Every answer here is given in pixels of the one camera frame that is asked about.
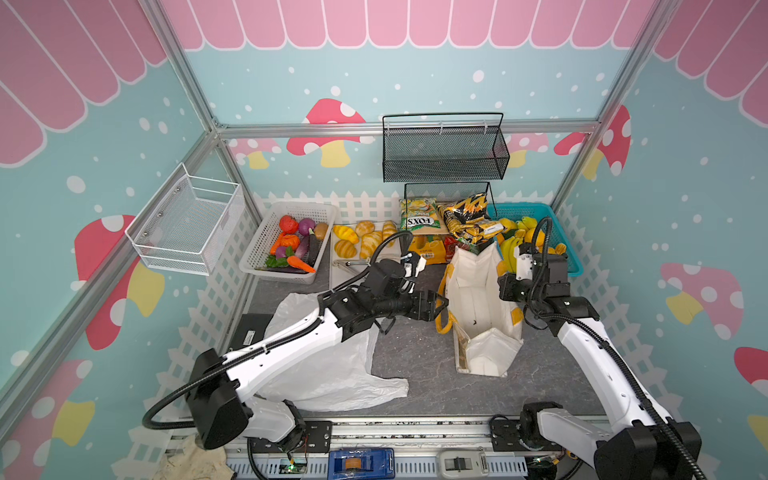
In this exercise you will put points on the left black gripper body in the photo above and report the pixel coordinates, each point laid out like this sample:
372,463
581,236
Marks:
406,304

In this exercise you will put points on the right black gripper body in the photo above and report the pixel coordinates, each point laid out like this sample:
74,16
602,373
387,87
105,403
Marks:
510,288

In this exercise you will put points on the cream canvas tote bag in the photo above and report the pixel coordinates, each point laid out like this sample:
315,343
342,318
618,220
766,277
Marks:
487,331

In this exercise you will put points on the yellow black snack bag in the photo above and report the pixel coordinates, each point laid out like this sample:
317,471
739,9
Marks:
468,220

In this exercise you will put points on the white plastic grocery bag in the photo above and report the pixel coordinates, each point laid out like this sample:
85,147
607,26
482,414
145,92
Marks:
336,379

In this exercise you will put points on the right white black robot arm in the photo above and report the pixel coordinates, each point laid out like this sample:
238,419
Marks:
644,441

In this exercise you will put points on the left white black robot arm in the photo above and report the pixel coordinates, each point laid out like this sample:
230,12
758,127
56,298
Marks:
221,401

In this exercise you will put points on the toy yellow lemon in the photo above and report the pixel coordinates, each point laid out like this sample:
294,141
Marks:
536,237

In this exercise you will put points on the toy banana bunch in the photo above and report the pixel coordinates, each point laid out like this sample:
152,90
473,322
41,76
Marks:
508,248

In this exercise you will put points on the metal tongs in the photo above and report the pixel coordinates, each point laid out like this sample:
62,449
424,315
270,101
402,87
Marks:
343,269

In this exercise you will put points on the toy striped bread loaf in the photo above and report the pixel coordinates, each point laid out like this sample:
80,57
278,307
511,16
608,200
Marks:
369,243

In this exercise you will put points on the white cutting board tray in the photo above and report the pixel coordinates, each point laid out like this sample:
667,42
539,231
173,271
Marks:
334,239

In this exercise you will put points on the toy croissant front left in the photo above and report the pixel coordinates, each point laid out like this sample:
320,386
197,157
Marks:
345,249

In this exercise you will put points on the toy croissant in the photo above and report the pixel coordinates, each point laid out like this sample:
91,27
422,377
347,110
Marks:
345,233
345,249

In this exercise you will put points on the yellow snack packet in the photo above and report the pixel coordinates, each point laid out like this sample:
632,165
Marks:
431,248

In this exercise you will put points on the toy bread right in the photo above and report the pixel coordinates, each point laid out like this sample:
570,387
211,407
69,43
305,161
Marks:
388,229

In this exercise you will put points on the toy bread roll middle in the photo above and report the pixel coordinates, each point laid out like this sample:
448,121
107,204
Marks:
364,227

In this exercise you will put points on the teal plastic fruit basket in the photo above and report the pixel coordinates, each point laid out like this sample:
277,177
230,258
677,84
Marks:
515,212

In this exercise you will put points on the toy croissant back left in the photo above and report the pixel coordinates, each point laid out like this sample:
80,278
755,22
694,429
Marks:
345,233

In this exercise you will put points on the green Fox's candy bag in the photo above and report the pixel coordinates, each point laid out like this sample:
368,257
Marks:
421,215

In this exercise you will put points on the brown toy potato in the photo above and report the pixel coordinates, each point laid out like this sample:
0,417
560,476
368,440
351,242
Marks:
320,231

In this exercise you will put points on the purple toy eggplant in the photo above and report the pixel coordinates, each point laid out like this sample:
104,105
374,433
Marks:
304,247

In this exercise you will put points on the orange toy carrot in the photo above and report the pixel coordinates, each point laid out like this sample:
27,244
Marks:
297,263

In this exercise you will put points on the white plastic vegetable basket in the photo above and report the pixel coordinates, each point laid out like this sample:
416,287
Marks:
267,238

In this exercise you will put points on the orange toy pumpkin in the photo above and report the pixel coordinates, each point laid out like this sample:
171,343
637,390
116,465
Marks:
290,241

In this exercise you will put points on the green toy leaf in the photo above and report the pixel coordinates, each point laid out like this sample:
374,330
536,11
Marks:
274,262

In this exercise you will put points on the red toy tomato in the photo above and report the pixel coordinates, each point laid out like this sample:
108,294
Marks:
289,225

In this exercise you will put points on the black box on table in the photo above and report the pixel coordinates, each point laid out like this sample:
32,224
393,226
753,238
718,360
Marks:
250,329

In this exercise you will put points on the beige cloth rag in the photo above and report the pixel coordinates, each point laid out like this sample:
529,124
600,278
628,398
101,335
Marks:
192,462

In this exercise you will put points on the black wire wooden shelf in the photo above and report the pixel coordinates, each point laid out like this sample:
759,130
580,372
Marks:
449,192

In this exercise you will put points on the black mesh wall basket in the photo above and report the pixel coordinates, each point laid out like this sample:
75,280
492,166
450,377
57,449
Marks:
443,147

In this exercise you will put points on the blue device on rail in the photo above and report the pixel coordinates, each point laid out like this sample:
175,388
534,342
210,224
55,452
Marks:
361,464

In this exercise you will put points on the grey device on rail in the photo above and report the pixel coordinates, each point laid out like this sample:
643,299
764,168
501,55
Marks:
462,464

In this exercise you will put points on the white wire wall basket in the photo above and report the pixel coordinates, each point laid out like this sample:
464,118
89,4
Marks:
185,227

